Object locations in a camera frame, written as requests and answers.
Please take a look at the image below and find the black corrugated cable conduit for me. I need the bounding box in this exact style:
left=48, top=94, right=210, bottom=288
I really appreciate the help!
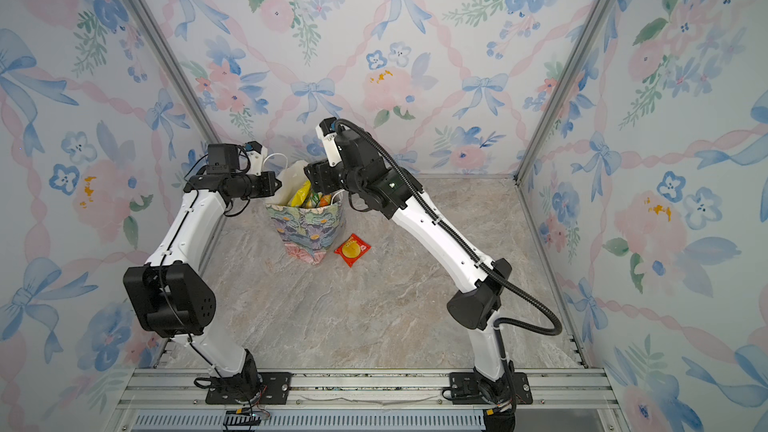
left=333, top=118, right=564, bottom=409

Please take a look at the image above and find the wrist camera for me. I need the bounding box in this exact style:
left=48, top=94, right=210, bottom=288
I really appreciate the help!
left=316, top=118, right=385, bottom=169
left=206, top=141, right=269, bottom=175

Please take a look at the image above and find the front aluminium base frame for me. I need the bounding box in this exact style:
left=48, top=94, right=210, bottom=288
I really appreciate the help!
left=105, top=368, right=629, bottom=431

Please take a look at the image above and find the right corner aluminium post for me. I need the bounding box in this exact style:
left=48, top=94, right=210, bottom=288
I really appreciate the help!
left=514, top=0, right=616, bottom=188

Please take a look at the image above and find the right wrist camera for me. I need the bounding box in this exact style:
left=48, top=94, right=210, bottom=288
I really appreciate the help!
left=316, top=118, right=385, bottom=169

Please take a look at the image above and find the corner aluminium post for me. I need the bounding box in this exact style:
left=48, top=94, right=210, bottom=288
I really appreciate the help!
left=514, top=0, right=616, bottom=188
left=125, top=0, right=220, bottom=143

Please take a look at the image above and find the orange snack packet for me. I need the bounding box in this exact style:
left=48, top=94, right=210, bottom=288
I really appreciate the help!
left=317, top=194, right=333, bottom=208

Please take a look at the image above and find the small red snack packet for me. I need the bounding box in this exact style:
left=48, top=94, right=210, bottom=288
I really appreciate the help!
left=335, top=233, right=371, bottom=267

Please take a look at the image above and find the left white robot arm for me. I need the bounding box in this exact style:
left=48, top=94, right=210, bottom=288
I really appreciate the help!
left=123, top=171, right=281, bottom=405

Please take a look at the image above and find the floral paper gift bag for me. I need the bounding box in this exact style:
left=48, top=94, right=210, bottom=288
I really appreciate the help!
left=265, top=160, right=346, bottom=265

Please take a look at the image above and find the back aluminium floor rail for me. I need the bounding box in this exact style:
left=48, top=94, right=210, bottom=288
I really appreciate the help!
left=416, top=173, right=516, bottom=181

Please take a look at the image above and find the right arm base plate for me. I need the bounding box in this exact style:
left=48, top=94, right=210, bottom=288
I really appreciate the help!
left=442, top=371, right=533, bottom=407

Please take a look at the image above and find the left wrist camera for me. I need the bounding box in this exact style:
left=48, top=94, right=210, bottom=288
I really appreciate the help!
left=206, top=141, right=269, bottom=175

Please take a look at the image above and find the yellow snack packet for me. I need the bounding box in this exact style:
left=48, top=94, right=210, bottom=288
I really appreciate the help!
left=288, top=180, right=312, bottom=208

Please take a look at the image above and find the left corner aluminium post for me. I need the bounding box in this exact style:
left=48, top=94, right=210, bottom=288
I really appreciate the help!
left=125, top=0, right=220, bottom=143

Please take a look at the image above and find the green Fox's candy bag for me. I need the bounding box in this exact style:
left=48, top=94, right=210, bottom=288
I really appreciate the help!
left=302, top=191, right=322, bottom=208

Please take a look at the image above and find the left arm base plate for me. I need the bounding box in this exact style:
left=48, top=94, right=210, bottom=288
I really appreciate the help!
left=205, top=371, right=293, bottom=406

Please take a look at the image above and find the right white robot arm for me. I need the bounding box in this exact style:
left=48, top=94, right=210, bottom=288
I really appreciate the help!
left=304, top=159, right=514, bottom=406

